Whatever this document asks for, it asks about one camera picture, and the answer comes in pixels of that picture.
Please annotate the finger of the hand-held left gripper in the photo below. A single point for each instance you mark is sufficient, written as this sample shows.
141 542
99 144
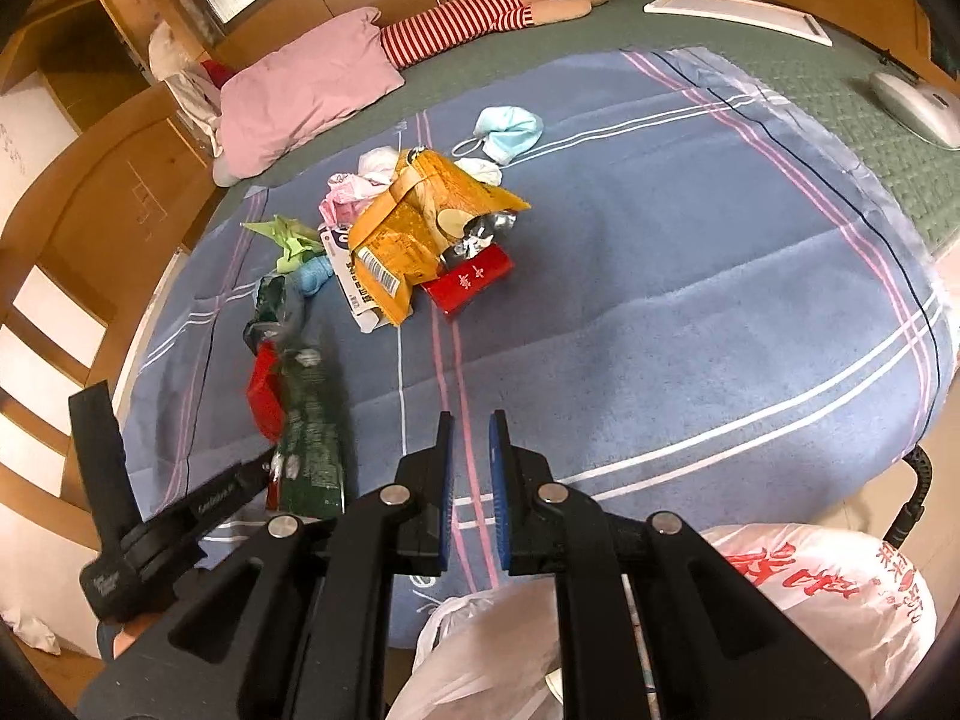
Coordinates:
225 491

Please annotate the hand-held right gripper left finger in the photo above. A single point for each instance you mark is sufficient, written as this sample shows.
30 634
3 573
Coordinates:
446 491

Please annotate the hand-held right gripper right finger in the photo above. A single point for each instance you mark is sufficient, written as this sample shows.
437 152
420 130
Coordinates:
498 495

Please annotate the green snack bag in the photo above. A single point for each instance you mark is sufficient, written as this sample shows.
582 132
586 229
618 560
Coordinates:
315 427

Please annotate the green paper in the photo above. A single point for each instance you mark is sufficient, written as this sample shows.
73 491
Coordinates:
289 240

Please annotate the white plastic bag red print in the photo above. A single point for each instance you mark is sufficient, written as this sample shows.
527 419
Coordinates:
825 600

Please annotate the red packet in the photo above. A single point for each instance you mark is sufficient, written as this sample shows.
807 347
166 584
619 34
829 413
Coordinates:
264 394

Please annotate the white cloth on floor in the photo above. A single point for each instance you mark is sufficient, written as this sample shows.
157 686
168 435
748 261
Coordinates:
30 631

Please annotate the translucent white plastic bag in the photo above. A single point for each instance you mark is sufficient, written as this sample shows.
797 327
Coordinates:
480 660

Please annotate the dark green wrapper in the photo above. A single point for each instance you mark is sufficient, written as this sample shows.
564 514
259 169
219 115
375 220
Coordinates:
274 307

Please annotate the red box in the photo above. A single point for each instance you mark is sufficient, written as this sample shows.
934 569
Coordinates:
469 281

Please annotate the blue crumpled cloth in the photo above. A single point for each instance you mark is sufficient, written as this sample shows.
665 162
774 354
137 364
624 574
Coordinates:
311 276

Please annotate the white printed carton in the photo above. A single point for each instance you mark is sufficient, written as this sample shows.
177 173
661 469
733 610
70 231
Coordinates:
352 277

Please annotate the orange snack bag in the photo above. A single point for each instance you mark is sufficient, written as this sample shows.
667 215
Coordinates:
397 240

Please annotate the silver foil wrapper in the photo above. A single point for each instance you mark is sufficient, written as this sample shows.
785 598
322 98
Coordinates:
480 232

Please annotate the blue striped blanket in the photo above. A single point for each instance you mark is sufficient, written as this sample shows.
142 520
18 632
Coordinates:
675 277

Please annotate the pink white crumpled wrapper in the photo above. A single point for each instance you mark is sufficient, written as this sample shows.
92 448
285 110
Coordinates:
345 199

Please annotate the white crumpled tissue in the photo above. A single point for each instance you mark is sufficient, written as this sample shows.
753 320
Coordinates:
480 170
379 163

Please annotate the wooden headboard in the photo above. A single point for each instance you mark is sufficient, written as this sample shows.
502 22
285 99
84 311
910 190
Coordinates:
90 187

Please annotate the blue face mask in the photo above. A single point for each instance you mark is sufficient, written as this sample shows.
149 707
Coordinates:
506 131

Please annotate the pink pillow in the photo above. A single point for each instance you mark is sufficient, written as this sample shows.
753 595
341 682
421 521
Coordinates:
307 90

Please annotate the red cloth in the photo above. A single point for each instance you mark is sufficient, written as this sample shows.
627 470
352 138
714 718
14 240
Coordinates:
219 73

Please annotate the white bag at headboard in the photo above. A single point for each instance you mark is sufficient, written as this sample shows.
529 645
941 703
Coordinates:
176 67

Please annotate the green bed mat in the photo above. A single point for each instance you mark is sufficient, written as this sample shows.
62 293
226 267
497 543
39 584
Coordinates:
585 37

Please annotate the striped plush doll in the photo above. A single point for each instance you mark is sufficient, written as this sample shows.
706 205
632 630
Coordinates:
465 19

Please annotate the white flat tray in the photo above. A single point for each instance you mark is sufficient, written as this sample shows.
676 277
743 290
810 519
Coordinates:
739 15

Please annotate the white oval device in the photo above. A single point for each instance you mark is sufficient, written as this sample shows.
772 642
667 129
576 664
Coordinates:
919 109

